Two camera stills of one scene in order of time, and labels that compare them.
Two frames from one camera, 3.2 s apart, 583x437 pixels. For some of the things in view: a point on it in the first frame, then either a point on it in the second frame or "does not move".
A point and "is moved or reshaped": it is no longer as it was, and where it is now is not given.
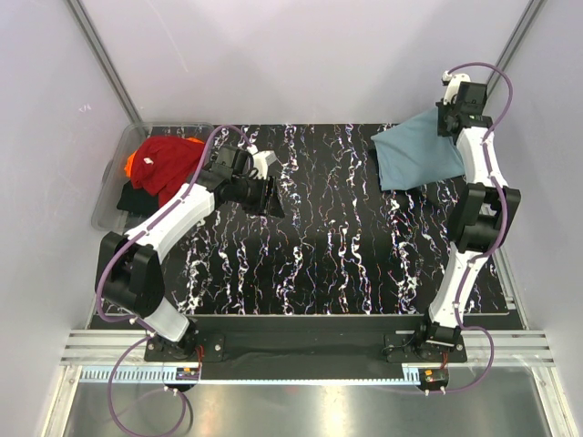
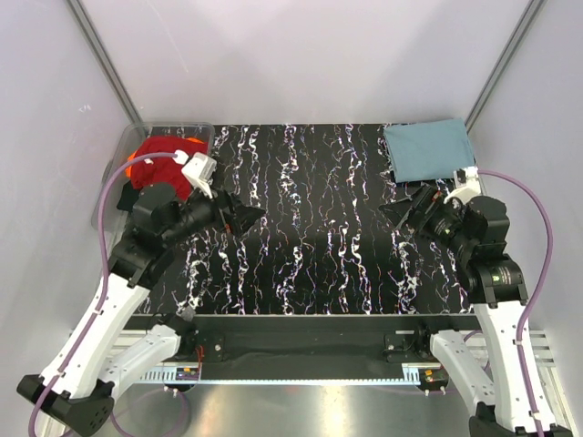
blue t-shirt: [414, 152] is moved or reshaped
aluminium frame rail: [510, 348] does not move
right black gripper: [441, 108] -> [426, 198]
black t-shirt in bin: [138, 200] does not move
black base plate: [304, 347] does not move
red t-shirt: [159, 165] does not move
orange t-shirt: [127, 167] does not move
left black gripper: [268, 204] -> [240, 218]
